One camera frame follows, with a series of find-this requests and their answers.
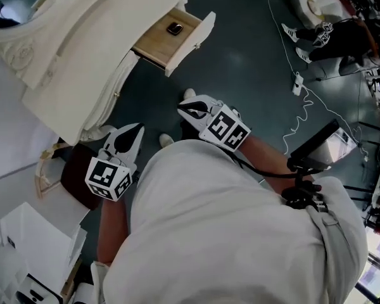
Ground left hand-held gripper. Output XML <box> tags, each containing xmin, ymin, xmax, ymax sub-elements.
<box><xmin>84</xmin><ymin>123</ymin><xmax>146</xmax><ymax>202</ymax></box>

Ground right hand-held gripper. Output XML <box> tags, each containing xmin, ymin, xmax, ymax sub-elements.
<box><xmin>177</xmin><ymin>95</ymin><xmax>253</xmax><ymax>153</ymax></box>

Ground wooden drawer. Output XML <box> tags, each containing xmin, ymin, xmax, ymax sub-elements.
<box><xmin>131</xmin><ymin>7</ymin><xmax>217</xmax><ymax>78</ymax></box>

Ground small black box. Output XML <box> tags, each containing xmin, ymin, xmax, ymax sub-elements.
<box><xmin>166</xmin><ymin>21</ymin><xmax>185</xmax><ymax>37</ymax></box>

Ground person's right forearm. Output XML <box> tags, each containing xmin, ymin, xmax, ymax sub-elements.
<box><xmin>236</xmin><ymin>136</ymin><xmax>316</xmax><ymax>184</ymax></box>

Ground person's left forearm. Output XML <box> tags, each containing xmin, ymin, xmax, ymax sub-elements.
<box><xmin>96</xmin><ymin>197</ymin><xmax>131</xmax><ymax>265</ymax></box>

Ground cream ornate dressing table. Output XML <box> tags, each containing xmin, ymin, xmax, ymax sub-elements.
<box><xmin>0</xmin><ymin>0</ymin><xmax>217</xmax><ymax>146</ymax></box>

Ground person's black trousers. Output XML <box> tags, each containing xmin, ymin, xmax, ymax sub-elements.
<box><xmin>179</xmin><ymin>118</ymin><xmax>206</xmax><ymax>144</ymax></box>

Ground person's left white shoe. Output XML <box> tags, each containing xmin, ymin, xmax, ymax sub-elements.
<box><xmin>158</xmin><ymin>133</ymin><xmax>175</xmax><ymax>148</ymax></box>

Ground wooden chair brown seat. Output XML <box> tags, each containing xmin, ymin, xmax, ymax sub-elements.
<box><xmin>34</xmin><ymin>137</ymin><xmax>115</xmax><ymax>211</ymax></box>

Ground white power strip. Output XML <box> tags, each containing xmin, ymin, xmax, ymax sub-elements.
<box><xmin>291</xmin><ymin>72</ymin><xmax>305</xmax><ymax>96</ymax></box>

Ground person's white shirt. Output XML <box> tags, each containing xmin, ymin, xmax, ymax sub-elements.
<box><xmin>91</xmin><ymin>137</ymin><xmax>369</xmax><ymax>304</ymax></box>

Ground small mounted screen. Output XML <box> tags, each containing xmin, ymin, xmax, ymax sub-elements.
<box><xmin>286</xmin><ymin>118</ymin><xmax>358</xmax><ymax>177</ymax></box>

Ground white rounded device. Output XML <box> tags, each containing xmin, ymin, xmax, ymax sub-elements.
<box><xmin>16</xmin><ymin>273</ymin><xmax>58</xmax><ymax>304</ymax></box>

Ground computer monitor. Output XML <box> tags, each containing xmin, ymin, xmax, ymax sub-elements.
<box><xmin>354</xmin><ymin>226</ymin><xmax>380</xmax><ymax>304</ymax></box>

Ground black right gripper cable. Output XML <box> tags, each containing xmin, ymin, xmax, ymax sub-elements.
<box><xmin>232</xmin><ymin>155</ymin><xmax>300</xmax><ymax>180</ymax></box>

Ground white floor cable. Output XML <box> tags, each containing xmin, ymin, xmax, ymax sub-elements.
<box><xmin>261</xmin><ymin>0</ymin><xmax>368</xmax><ymax>163</ymax></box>

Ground grey shoulder strap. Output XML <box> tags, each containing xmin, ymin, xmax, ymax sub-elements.
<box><xmin>305</xmin><ymin>201</ymin><xmax>346</xmax><ymax>265</ymax></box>

